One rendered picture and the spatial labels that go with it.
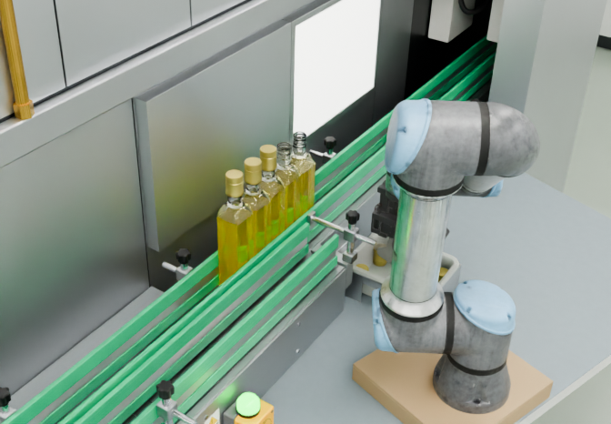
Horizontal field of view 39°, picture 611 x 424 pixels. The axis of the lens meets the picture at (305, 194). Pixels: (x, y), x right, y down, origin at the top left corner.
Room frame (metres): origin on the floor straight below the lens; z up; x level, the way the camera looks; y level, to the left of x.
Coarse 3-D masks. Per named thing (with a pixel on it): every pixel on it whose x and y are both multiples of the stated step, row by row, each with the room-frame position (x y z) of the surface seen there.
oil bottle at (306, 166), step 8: (296, 160) 1.56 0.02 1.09; (304, 160) 1.57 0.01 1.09; (312, 160) 1.58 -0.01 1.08; (304, 168) 1.55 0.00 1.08; (312, 168) 1.58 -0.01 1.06; (304, 176) 1.55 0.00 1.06; (312, 176) 1.58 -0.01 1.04; (304, 184) 1.55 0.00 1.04; (312, 184) 1.58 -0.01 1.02; (304, 192) 1.55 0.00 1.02; (312, 192) 1.58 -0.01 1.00; (304, 200) 1.55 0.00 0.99; (312, 200) 1.58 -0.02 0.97; (304, 208) 1.55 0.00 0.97
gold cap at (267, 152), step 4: (260, 148) 1.49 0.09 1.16; (264, 148) 1.49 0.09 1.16; (268, 148) 1.49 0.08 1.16; (272, 148) 1.49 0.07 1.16; (260, 152) 1.48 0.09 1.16; (264, 152) 1.47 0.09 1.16; (268, 152) 1.47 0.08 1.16; (272, 152) 1.47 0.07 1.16; (260, 156) 1.48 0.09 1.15; (264, 156) 1.47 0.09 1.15; (268, 156) 1.47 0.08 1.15; (272, 156) 1.47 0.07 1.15; (264, 160) 1.47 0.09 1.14; (268, 160) 1.47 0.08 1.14; (272, 160) 1.47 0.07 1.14; (264, 164) 1.47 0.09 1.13; (268, 164) 1.47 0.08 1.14; (272, 164) 1.47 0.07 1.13; (264, 168) 1.47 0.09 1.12; (268, 168) 1.47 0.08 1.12; (272, 168) 1.47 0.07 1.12
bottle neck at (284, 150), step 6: (282, 144) 1.54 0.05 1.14; (288, 144) 1.54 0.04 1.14; (276, 150) 1.53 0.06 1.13; (282, 150) 1.52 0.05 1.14; (288, 150) 1.52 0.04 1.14; (276, 156) 1.53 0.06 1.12; (282, 156) 1.52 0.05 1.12; (288, 156) 1.52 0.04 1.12; (282, 162) 1.52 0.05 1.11; (288, 162) 1.53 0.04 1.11
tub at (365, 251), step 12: (384, 240) 1.65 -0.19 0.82; (360, 252) 1.58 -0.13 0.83; (372, 252) 1.63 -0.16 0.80; (444, 252) 1.58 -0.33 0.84; (372, 264) 1.62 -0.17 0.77; (444, 264) 1.57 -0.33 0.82; (456, 264) 1.54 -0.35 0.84; (372, 276) 1.49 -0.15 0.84; (384, 276) 1.58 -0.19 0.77; (444, 276) 1.50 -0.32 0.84
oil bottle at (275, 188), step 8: (264, 184) 1.47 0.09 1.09; (272, 184) 1.47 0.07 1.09; (280, 184) 1.48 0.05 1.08; (272, 192) 1.46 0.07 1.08; (280, 192) 1.48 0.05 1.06; (272, 200) 1.45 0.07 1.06; (280, 200) 1.48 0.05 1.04; (272, 208) 1.45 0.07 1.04; (280, 208) 1.48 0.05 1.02; (272, 216) 1.45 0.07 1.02; (280, 216) 1.48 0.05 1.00; (272, 224) 1.45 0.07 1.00; (280, 224) 1.48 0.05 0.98; (272, 232) 1.45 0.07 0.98; (280, 232) 1.48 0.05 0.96; (272, 240) 1.45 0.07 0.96
